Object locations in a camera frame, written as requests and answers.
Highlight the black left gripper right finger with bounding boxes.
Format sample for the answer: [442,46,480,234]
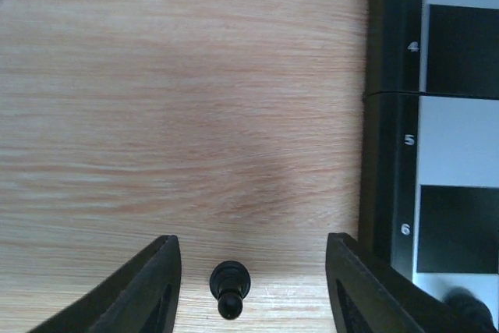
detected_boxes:
[325,233,489,332]

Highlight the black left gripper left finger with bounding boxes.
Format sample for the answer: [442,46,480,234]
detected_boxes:
[31,235,182,332]

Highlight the black grey chess board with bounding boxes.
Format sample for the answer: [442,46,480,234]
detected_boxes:
[358,0,498,324]

